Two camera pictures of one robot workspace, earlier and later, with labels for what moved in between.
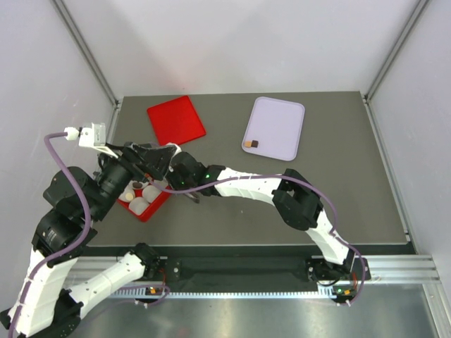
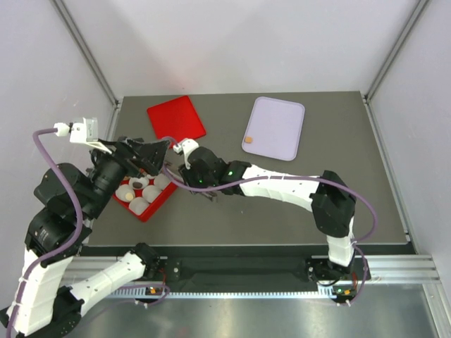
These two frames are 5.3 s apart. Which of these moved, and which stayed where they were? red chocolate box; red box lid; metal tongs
Moved: metal tongs
Stayed: red chocolate box; red box lid
